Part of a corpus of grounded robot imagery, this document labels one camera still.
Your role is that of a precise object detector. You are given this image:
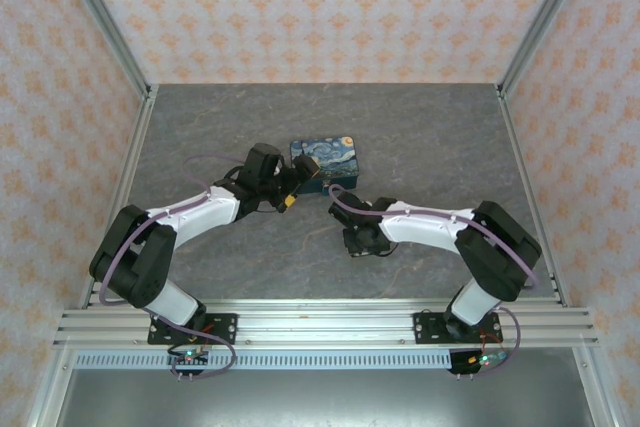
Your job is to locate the black controller board with leds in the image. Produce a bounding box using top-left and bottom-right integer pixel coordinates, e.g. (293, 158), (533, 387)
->
(167, 344), (211, 379)
(449, 346), (511, 377)

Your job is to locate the grey metal sheet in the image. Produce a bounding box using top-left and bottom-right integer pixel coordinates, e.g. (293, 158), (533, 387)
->
(54, 369), (601, 427)

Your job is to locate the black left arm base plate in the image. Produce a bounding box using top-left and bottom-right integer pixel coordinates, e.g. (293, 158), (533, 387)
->
(147, 313), (239, 346)

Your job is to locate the aluminium frame post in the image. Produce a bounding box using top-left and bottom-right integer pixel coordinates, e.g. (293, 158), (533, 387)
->
(496, 0), (597, 96)
(51, 0), (154, 98)

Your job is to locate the starry night painted tin box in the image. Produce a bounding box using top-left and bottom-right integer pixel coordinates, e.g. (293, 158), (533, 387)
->
(289, 134), (362, 197)

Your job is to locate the grey slotted cable duct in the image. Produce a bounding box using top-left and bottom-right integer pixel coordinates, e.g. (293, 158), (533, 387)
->
(73, 350), (571, 371)

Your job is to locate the aluminium table edge rail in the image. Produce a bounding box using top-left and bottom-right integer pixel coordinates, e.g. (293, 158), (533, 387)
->
(497, 85), (570, 309)
(74, 85), (160, 311)

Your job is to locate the aluminium frame leg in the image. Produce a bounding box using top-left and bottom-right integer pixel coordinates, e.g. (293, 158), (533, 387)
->
(27, 346), (76, 427)
(572, 346), (617, 427)

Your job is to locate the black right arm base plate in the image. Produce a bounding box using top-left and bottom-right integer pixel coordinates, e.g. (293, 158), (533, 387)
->
(412, 311), (503, 346)

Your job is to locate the aluminium mounting rail beam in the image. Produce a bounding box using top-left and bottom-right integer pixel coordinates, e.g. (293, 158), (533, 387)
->
(52, 299), (600, 351)

